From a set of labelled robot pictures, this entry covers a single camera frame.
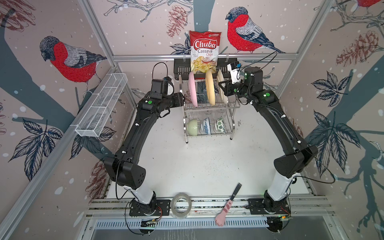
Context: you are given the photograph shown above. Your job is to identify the blue white patterned bowl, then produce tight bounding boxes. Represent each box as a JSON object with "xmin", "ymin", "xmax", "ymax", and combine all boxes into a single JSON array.
[{"xmin": 201, "ymin": 118, "xmax": 212, "ymax": 135}]

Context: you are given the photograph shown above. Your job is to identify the cream floral plate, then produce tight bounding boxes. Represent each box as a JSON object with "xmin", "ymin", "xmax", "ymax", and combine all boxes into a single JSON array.
[{"xmin": 217, "ymin": 70, "xmax": 228, "ymax": 105}]

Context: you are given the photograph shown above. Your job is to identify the pink cat paw spatula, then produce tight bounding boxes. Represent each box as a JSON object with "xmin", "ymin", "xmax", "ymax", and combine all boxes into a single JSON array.
[{"xmin": 215, "ymin": 183, "xmax": 242, "ymax": 227}]

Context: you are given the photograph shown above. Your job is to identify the steel two-tier dish rack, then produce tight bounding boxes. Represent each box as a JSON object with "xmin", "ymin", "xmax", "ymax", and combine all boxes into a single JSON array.
[{"xmin": 179, "ymin": 76, "xmax": 240, "ymax": 143}]

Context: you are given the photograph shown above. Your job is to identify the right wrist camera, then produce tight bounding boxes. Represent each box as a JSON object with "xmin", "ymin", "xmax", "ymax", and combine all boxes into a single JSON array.
[{"xmin": 227, "ymin": 61, "xmax": 242, "ymax": 84}]

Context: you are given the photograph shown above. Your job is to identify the yellow plate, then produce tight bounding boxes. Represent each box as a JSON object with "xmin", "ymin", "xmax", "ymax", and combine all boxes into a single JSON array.
[{"xmin": 206, "ymin": 69, "xmax": 216, "ymax": 106}]

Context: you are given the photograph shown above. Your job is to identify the red Chuba cassava chips bag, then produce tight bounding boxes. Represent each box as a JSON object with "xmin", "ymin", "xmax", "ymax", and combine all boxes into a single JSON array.
[{"xmin": 190, "ymin": 31, "xmax": 221, "ymax": 63}]

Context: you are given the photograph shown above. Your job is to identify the light green bowl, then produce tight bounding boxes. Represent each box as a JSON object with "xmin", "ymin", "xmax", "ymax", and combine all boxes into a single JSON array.
[{"xmin": 187, "ymin": 119, "xmax": 201, "ymax": 137}]

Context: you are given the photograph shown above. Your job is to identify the pink plate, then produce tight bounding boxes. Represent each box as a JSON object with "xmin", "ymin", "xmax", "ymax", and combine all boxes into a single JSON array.
[{"xmin": 189, "ymin": 72, "xmax": 198, "ymax": 107}]

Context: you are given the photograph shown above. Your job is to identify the black wire wall basket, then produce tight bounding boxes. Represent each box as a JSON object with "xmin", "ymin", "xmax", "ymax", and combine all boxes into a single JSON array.
[{"xmin": 174, "ymin": 57, "xmax": 238, "ymax": 80}]

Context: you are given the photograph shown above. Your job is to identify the white mesh wall shelf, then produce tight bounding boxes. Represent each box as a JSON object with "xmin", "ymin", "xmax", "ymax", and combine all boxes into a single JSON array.
[{"xmin": 75, "ymin": 73, "xmax": 128, "ymax": 138}]

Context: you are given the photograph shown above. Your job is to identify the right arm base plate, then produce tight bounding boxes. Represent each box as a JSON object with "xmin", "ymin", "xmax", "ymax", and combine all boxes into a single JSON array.
[{"xmin": 247, "ymin": 197, "xmax": 291, "ymax": 216}]

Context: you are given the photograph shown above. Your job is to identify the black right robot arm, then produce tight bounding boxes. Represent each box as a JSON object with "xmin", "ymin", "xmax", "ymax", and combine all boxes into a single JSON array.
[{"xmin": 219, "ymin": 62, "xmax": 318, "ymax": 213}]

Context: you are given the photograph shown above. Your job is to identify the green leaf patterned bowl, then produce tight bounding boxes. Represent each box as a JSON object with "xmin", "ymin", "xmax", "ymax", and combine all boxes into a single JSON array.
[{"xmin": 215, "ymin": 117, "xmax": 226, "ymax": 134}]

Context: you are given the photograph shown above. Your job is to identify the clear tape roll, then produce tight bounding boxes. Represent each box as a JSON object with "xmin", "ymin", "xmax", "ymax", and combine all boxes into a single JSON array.
[{"xmin": 171, "ymin": 193, "xmax": 192, "ymax": 219}]

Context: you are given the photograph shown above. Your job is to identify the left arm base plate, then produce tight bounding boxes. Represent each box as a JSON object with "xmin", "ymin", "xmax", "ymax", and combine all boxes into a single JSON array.
[{"xmin": 127, "ymin": 200, "xmax": 171, "ymax": 217}]

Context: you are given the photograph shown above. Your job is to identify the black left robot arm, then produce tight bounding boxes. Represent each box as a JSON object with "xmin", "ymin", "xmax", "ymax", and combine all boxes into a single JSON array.
[{"xmin": 104, "ymin": 77, "xmax": 185, "ymax": 212}]

